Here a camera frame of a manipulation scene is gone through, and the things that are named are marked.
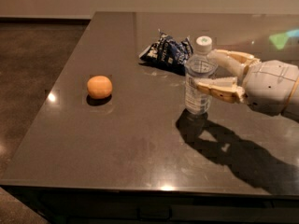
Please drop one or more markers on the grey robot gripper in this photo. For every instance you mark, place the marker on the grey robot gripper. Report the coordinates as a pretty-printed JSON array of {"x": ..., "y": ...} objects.
[{"x": 270, "y": 85}]

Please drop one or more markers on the clear plastic water bottle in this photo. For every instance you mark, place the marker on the clear plastic water bottle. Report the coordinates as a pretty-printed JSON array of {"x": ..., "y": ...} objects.
[{"x": 198, "y": 67}]

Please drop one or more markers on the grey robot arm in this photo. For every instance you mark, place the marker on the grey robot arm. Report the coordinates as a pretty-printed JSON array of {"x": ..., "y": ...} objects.
[{"x": 270, "y": 87}]

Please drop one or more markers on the blue crumpled chip bag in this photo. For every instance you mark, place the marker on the blue crumpled chip bag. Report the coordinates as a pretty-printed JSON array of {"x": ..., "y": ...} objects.
[{"x": 168, "y": 54}]

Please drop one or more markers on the orange fruit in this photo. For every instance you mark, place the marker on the orange fruit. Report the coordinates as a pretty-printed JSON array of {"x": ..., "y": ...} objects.
[{"x": 99, "y": 87}]

